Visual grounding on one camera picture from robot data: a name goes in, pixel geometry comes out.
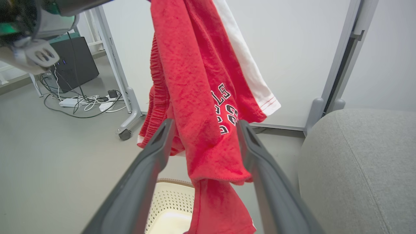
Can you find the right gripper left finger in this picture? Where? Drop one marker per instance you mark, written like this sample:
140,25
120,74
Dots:
139,188

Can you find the grey partition foot with caster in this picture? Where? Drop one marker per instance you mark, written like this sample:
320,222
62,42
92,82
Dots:
131,110

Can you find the black computer tower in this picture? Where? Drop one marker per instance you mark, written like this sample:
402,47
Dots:
76,61

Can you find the black power adapter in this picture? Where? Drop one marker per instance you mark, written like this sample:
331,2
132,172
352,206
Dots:
112,94

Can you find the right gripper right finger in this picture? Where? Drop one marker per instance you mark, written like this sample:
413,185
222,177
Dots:
276,188

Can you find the narrow white partition panel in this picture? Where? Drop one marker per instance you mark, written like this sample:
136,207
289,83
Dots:
386,48

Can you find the grey fabric sofa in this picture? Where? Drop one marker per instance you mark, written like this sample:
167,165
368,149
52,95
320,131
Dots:
357,169

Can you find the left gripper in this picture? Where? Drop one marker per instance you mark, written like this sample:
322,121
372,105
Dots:
29,29

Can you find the white power strip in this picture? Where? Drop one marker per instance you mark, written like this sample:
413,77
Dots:
68,102

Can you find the cream plastic laundry basket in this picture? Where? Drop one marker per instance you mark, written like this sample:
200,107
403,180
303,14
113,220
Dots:
172,201

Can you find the large white partition panel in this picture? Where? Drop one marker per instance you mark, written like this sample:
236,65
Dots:
292,48

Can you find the red basketball shorts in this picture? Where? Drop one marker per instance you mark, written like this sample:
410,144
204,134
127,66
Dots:
195,81

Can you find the grey metal table leg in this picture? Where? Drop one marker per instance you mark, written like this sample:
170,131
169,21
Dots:
35,85

